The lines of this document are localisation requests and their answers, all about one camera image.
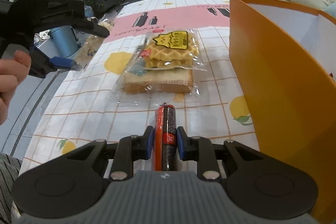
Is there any clear cracker packet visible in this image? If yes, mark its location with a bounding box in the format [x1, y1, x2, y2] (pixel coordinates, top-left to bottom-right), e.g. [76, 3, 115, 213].
[71, 11, 117, 71]

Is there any red black sausage stick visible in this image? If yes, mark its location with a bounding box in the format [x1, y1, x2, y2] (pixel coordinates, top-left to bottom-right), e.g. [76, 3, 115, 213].
[152, 103, 177, 171]

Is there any sliced bread pack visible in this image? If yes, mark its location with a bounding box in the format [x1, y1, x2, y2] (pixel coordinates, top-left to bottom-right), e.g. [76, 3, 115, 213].
[115, 32, 200, 98]

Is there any yellow waffle snack pack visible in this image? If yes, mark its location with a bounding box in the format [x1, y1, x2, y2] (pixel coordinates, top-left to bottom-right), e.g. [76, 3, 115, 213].
[134, 29, 206, 71]

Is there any orange white cardboard box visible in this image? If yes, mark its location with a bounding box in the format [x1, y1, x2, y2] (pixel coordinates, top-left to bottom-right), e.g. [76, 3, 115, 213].
[230, 0, 335, 223]

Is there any person's left hand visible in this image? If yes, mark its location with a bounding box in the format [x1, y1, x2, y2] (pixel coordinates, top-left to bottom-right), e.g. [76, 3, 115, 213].
[0, 50, 31, 124]

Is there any blue round bin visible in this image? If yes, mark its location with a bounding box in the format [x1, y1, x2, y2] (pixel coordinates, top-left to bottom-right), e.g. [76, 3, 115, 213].
[50, 26, 79, 58]

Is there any pink white lemon tablecloth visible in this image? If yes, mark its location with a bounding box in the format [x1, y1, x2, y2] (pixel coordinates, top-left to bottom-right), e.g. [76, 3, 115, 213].
[15, 0, 259, 172]

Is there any light blue cushion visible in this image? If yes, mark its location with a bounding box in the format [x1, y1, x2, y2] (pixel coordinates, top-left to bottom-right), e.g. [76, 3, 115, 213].
[324, 3, 336, 18]

